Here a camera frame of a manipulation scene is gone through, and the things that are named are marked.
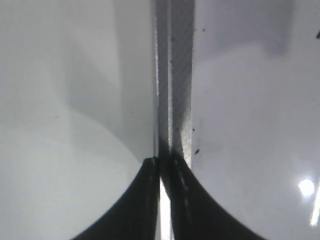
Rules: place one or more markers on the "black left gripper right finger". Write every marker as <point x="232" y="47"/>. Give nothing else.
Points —
<point x="195" y="215"/>

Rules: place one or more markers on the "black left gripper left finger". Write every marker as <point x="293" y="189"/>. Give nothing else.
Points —
<point x="134" y="214"/>

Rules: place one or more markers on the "white board with grey frame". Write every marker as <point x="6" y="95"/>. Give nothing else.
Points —
<point x="238" y="97"/>

